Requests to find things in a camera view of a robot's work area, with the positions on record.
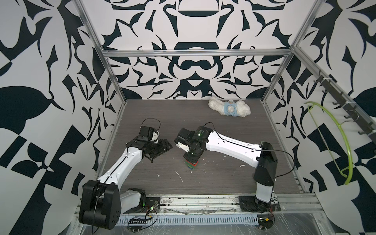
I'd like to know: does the red lego brick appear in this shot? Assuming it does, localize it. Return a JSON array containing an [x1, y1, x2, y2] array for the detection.
[[186, 160, 197, 166]]

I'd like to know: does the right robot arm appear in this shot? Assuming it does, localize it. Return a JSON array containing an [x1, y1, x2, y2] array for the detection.
[[174, 126, 278, 204]]

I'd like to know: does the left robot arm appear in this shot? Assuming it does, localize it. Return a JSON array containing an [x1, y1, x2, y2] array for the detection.
[[78, 126, 172, 230]]

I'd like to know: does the white plush toy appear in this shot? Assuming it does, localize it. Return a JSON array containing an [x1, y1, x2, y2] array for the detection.
[[208, 97, 251, 117]]

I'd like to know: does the black connector box left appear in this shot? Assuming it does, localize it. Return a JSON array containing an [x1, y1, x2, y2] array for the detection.
[[127, 217, 148, 226]]

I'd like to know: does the black connector box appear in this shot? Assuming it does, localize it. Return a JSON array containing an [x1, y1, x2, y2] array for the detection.
[[127, 217, 148, 226], [258, 218, 274, 231]]

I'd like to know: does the black connector box right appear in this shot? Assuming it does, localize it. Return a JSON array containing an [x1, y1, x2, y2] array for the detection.
[[258, 218, 274, 231]]

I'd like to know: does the green plastic hanger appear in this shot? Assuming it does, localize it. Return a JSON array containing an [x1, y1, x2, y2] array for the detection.
[[305, 101, 353, 186]]

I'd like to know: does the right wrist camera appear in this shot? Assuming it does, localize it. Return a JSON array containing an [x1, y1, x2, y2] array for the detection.
[[174, 136, 191, 152]]

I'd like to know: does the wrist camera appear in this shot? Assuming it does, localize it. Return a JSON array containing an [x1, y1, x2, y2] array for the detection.
[[174, 136, 191, 152], [148, 127, 160, 143]]

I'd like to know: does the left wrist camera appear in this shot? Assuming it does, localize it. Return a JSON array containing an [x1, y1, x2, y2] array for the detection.
[[148, 127, 160, 143]]

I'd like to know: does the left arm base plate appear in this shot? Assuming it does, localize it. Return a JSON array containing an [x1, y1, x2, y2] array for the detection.
[[124, 196, 161, 214]]

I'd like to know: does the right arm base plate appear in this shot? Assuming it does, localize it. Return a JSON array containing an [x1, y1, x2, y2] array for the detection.
[[238, 193, 281, 213]]

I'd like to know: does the black wall hook rack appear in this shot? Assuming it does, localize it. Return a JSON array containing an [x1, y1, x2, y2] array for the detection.
[[315, 70, 376, 144]]

